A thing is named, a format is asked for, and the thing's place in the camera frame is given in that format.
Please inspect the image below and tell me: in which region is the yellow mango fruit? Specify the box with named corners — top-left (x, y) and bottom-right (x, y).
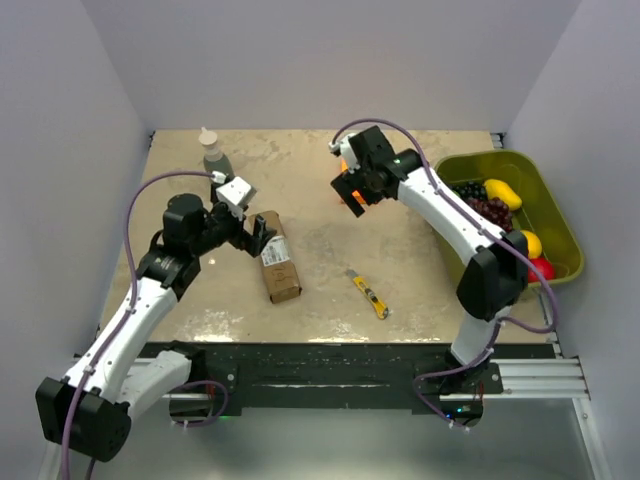
top-left (484, 179), bottom-right (522, 211)

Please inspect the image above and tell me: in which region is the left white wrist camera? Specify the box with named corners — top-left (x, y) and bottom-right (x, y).
top-left (215, 176), bottom-right (257, 221)

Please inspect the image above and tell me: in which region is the red apple fruit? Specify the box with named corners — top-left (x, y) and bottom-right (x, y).
top-left (528, 257), bottom-right (556, 283)

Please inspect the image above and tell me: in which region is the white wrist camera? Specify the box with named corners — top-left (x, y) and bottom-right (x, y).
top-left (215, 176), bottom-right (257, 221)
top-left (328, 133), bottom-right (360, 171)

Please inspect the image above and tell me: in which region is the olive green plastic bin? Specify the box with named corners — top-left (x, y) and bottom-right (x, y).
top-left (435, 150), bottom-right (584, 287)

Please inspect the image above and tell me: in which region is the yellow utility knife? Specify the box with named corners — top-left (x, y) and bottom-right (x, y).
top-left (346, 269), bottom-right (389, 320)

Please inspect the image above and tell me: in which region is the red grape bunch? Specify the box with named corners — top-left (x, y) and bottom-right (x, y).
top-left (466, 197), bottom-right (513, 233)

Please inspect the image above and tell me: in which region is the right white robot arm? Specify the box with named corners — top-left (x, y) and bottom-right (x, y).
top-left (328, 121), bottom-right (528, 393)

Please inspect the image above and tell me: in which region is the yellow lemon fruit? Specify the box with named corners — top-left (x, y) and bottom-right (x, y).
top-left (520, 230), bottom-right (543, 259)

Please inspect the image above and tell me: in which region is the dark purple grape bunch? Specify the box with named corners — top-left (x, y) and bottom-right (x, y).
top-left (451, 181), bottom-right (488, 201)

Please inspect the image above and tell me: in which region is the aluminium rail frame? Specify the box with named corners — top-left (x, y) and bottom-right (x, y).
top-left (91, 351), bottom-right (587, 401)

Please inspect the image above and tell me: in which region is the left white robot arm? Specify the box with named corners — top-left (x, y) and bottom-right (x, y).
top-left (35, 191), bottom-right (275, 462)

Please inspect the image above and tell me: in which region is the clear bottle with white cap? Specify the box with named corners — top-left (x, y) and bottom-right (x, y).
top-left (198, 127), bottom-right (235, 188)

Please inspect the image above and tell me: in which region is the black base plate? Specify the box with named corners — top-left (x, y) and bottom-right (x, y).
top-left (134, 341), bottom-right (504, 419)

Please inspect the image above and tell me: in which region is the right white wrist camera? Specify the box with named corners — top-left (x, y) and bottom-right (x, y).
top-left (328, 133), bottom-right (360, 171)

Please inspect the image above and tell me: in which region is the brown cardboard express box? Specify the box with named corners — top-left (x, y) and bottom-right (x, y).
top-left (260, 210), bottom-right (302, 304)

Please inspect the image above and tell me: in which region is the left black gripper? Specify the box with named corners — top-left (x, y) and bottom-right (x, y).
top-left (191, 183), bottom-right (276, 256)

